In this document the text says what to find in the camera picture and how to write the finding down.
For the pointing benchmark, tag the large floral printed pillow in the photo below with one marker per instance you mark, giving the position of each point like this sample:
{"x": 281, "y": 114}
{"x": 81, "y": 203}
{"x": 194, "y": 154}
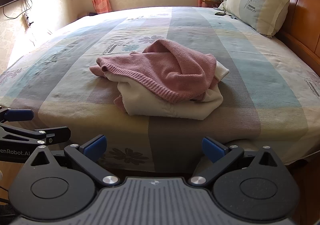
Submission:
{"x": 257, "y": 5}

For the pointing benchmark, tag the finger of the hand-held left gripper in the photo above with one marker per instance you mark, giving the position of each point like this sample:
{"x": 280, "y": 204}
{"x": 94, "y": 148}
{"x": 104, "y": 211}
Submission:
{"x": 57, "y": 135}
{"x": 21, "y": 115}

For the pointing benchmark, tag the bed with pastel sheet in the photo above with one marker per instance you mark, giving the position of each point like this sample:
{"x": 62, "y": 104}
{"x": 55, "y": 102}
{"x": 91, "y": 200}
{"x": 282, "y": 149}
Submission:
{"x": 225, "y": 47}

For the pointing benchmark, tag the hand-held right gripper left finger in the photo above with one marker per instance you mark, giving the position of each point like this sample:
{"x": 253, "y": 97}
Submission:
{"x": 96, "y": 146}

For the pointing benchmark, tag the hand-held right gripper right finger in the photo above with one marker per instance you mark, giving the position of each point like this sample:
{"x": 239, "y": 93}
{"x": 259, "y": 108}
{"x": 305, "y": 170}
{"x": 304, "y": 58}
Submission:
{"x": 212, "y": 150}

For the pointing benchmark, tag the wooden nightstand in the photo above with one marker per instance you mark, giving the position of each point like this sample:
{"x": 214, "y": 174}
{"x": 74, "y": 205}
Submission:
{"x": 207, "y": 2}

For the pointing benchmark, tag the dark low object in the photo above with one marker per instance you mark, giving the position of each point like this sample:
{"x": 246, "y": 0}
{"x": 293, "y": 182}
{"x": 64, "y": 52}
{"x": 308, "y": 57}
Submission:
{"x": 93, "y": 13}

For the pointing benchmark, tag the pale blue yellow pillow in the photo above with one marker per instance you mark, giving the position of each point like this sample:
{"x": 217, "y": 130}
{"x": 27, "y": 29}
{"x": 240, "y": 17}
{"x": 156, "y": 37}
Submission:
{"x": 232, "y": 15}

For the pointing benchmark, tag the pink and white knit sweater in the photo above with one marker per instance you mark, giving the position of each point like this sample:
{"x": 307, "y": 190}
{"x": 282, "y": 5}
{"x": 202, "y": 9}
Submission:
{"x": 160, "y": 70}

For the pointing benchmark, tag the white wall power strip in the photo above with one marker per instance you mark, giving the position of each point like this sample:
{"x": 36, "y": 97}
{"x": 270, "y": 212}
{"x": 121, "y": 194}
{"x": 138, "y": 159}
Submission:
{"x": 26, "y": 20}

